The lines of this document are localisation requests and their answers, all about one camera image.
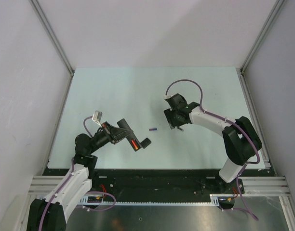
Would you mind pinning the right aluminium frame post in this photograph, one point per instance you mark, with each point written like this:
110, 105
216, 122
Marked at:
269, 22

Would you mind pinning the aluminium frame post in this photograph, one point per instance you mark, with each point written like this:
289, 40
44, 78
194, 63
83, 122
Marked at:
51, 34
269, 22

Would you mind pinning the black battery cover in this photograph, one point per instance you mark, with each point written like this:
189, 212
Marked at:
145, 143

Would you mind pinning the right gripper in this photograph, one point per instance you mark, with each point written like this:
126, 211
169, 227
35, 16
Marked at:
168, 113

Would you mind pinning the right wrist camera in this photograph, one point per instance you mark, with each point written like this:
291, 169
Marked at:
168, 96

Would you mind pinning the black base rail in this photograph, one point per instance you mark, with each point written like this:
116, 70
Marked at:
164, 186

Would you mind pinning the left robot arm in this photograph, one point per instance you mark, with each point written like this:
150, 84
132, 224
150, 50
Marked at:
53, 211

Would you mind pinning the left aluminium frame post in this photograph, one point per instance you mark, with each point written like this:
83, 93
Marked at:
51, 34

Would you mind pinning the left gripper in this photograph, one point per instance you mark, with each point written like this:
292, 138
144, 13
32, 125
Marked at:
112, 130

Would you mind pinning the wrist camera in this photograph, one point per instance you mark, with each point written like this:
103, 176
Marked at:
97, 117
168, 96

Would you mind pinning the black remote control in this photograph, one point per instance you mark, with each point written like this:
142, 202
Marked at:
131, 138

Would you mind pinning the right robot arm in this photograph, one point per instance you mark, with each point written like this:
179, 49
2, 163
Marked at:
240, 138

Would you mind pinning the red orange battery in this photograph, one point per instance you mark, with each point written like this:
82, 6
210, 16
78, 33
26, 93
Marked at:
134, 144

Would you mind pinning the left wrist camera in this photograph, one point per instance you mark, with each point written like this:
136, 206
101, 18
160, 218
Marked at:
97, 117

